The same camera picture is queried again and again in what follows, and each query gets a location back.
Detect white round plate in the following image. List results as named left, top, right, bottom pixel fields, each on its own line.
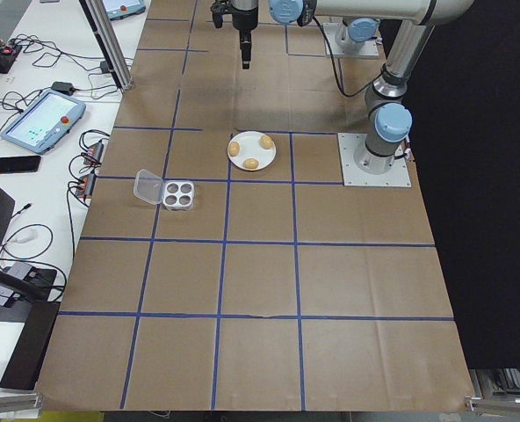
left=227, top=130, right=278, bottom=173

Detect clear plastic egg box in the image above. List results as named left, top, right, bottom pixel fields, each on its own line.
left=133, top=168, right=198, bottom=212

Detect blue grey teach pendant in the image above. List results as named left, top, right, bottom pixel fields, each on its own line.
left=0, top=87, right=88, bottom=156
left=100, top=0, right=149, bottom=21

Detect black smartphone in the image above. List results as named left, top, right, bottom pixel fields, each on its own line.
left=0, top=154, right=43, bottom=176

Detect grey hub box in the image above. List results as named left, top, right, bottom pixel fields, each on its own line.
left=6, top=263, right=40, bottom=283
left=0, top=287, right=22, bottom=309

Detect black monitor stand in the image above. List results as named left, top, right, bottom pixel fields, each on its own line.
left=0, top=260, right=66, bottom=323

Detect black flat panel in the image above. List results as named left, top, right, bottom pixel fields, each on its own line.
left=0, top=300, right=61, bottom=393

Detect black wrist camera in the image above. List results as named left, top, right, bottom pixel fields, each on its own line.
left=209, top=0, right=232, bottom=29

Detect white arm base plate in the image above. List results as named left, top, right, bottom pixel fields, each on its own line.
left=337, top=132, right=413, bottom=188
left=322, top=21, right=382, bottom=60

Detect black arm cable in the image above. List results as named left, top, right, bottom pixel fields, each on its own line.
left=309, top=15, right=376, bottom=98

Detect aluminium upright post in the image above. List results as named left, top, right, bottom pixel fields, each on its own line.
left=78, top=0, right=135, bottom=91

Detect black frame cover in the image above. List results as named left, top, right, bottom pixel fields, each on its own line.
left=376, top=0, right=520, bottom=371

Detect aluminium table corner rail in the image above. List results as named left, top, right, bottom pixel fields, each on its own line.
left=462, top=392, right=520, bottom=417
left=0, top=391, right=44, bottom=419

